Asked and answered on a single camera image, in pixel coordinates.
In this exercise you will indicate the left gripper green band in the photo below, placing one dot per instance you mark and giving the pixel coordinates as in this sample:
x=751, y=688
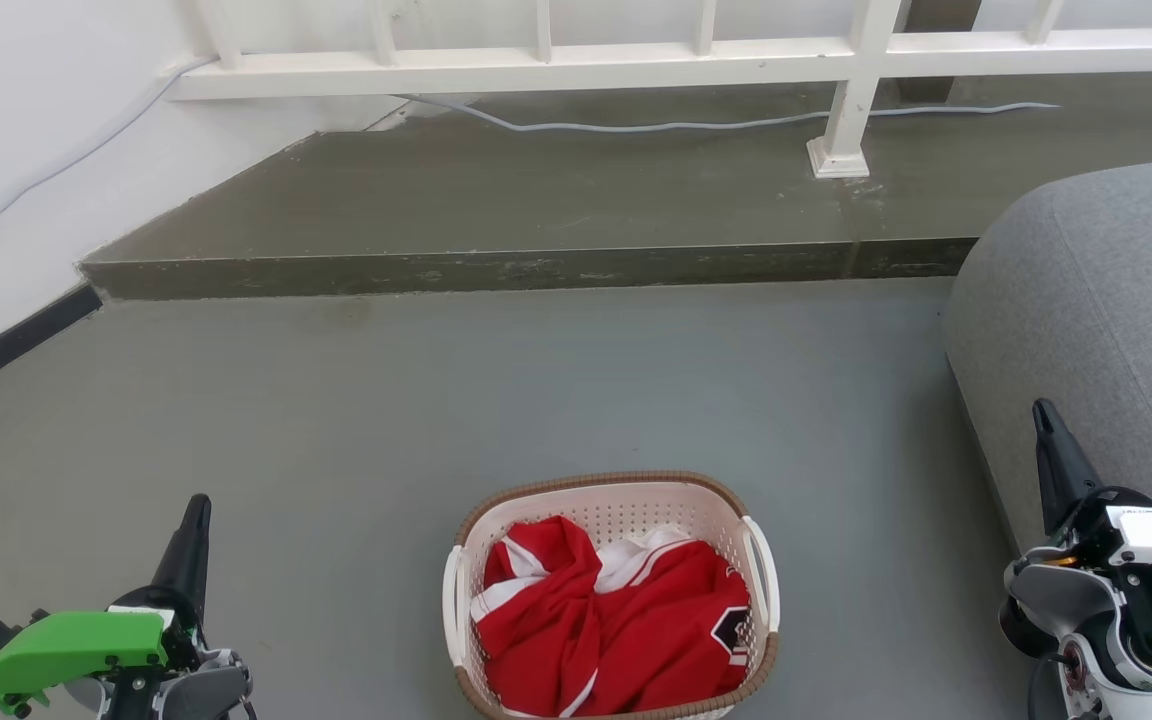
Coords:
x=76, y=645

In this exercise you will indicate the cream perforated plastic laundry basket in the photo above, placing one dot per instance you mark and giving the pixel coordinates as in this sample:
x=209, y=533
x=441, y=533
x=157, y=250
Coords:
x=616, y=505

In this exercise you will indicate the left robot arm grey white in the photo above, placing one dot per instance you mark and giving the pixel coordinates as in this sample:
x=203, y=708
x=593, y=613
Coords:
x=191, y=690

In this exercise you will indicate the grey fabric sofa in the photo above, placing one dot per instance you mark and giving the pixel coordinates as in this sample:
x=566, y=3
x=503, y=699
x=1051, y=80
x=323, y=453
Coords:
x=1106, y=330

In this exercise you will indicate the red and white garment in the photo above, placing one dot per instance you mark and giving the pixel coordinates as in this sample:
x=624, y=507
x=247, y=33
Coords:
x=626, y=630

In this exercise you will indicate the raised grey concrete step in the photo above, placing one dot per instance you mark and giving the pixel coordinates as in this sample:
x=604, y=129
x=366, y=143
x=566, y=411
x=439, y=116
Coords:
x=536, y=210

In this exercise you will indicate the white metal railing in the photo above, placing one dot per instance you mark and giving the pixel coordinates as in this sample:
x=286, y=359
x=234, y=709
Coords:
x=556, y=65

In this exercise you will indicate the black wall baseboard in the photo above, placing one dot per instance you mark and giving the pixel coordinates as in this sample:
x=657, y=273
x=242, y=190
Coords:
x=11, y=345

